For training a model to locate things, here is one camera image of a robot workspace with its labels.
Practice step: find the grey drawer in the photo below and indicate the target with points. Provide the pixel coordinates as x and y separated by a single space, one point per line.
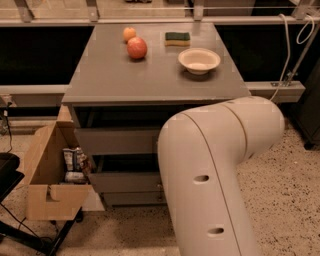
123 182
115 141
134 198

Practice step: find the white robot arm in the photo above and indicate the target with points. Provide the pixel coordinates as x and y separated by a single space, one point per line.
198 152

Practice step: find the grey drawer cabinet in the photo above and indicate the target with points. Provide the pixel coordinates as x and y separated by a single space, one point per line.
111 90

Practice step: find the grey top drawer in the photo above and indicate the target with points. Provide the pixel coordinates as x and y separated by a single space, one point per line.
115 141

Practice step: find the grey bottom drawer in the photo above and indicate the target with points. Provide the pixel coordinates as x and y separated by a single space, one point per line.
134 198

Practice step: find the white bowl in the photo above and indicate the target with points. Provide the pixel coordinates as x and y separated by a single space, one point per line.
199 61

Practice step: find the red apple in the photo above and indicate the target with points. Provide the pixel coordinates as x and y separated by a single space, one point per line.
137 48

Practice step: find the green yellow sponge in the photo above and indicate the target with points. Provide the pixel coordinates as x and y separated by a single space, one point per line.
177 39

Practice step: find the snack packages in box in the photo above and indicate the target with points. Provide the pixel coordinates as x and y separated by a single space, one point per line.
78 166

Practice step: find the orange fruit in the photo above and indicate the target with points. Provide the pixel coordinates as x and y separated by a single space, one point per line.
129 33

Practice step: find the cardboard box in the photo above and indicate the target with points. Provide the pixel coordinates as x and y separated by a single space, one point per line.
48 196

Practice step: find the metal railing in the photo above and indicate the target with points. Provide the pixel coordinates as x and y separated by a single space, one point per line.
218 12

